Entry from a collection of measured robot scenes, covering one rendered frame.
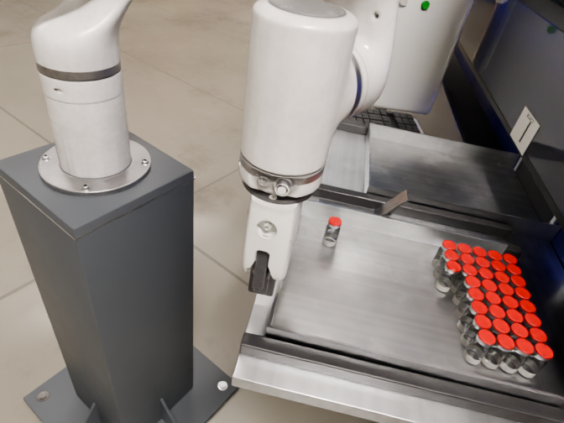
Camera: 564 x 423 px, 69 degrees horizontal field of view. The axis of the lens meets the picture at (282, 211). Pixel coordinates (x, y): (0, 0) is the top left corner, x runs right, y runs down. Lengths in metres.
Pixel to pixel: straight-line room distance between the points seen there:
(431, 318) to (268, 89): 0.40
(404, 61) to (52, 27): 0.94
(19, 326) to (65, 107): 1.13
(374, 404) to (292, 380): 0.09
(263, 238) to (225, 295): 1.29
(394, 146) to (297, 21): 0.69
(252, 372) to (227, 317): 1.13
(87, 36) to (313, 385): 0.55
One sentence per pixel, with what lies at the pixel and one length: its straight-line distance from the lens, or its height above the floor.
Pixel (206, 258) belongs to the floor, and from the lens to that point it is 1.82.
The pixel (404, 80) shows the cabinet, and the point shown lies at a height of 0.90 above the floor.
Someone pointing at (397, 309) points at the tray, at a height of 0.88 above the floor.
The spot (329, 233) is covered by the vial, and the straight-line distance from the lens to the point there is 0.62.
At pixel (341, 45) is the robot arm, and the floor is 1.22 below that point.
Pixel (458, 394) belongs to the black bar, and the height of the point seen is 0.90.
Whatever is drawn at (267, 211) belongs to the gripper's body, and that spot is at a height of 1.07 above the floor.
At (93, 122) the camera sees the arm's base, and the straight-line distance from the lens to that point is 0.72.
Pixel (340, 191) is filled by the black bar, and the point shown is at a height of 0.90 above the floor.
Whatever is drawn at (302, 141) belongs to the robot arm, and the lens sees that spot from 0.35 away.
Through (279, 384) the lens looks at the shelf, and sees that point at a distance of 0.49.
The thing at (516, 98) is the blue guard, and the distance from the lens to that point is 0.96.
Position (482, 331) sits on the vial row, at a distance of 0.56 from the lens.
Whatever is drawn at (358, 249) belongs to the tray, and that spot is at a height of 0.88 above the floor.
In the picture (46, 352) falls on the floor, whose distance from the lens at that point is 1.63.
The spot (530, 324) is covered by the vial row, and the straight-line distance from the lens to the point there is 0.61.
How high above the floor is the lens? 1.31
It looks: 39 degrees down
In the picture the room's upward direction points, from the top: 10 degrees clockwise
